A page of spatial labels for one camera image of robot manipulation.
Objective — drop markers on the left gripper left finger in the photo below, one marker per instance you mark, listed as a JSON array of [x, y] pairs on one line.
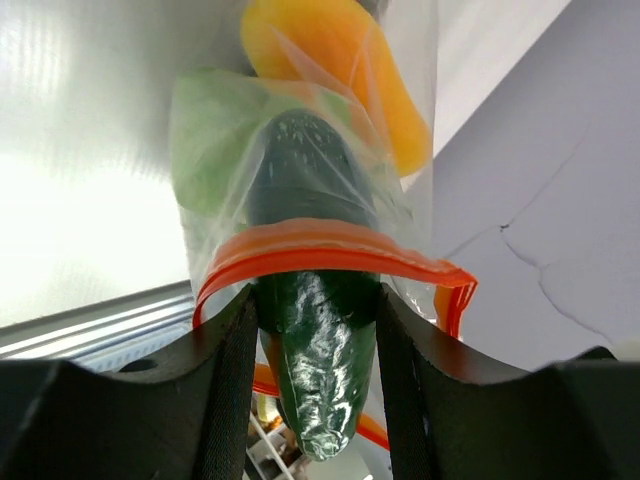
[[179, 413]]

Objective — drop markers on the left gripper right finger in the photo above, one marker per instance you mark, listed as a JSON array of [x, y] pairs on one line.
[[453, 412]]

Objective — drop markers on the clear zip top bag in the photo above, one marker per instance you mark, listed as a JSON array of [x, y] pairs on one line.
[[226, 253]]

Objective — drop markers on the green cucumber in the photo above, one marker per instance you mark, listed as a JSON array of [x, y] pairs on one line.
[[318, 323]]

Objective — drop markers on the green lettuce piece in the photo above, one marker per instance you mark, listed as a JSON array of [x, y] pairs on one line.
[[213, 114]]

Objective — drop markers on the yellow mango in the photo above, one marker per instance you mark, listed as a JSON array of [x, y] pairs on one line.
[[340, 46]]

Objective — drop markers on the aluminium mounting rail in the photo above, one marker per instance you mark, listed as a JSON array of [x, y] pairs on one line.
[[105, 336]]

